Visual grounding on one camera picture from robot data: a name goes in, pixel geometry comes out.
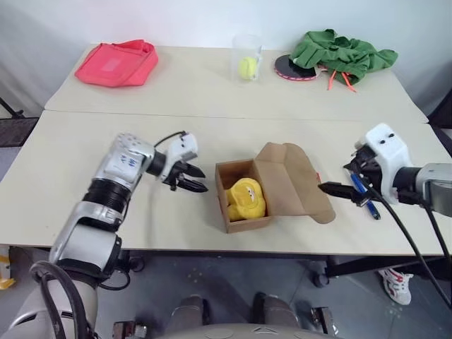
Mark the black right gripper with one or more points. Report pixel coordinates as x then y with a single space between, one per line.
367 166

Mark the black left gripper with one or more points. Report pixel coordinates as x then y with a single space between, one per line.
176 173

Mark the blue pen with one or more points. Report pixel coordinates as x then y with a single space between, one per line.
372 208

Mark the brown cardboard box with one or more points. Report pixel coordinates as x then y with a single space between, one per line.
282 183

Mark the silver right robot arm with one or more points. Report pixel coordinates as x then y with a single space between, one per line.
429 180

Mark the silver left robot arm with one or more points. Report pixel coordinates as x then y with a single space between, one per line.
120 159

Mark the yellow plush toy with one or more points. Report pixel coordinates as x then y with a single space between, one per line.
245 199

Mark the black table leg with caster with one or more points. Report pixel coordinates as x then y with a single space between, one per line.
356 269
136 263

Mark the white and red sneaker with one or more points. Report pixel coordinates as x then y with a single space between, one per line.
399 286

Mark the black table tennis paddle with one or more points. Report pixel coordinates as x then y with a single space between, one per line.
287 69

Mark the yellow tennis ball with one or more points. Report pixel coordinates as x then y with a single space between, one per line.
248 68

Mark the dark rounded shape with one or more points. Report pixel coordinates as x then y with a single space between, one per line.
275 310
190 312

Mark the red fabric bag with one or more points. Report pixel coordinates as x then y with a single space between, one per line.
113 67

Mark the clear plastic measuring cup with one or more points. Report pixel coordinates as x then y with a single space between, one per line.
247 46

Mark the beige robot torso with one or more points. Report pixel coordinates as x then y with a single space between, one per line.
247 332

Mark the black floor mat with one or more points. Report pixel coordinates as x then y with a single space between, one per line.
17 132

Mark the black stand leg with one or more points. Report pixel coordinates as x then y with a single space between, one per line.
10 108

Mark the yellow object on floor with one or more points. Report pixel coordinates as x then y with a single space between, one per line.
5 279

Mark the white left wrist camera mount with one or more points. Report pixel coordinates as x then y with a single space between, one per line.
182 148

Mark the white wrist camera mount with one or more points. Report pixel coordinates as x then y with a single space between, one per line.
182 148
386 148

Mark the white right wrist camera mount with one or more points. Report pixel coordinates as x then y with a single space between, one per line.
386 148

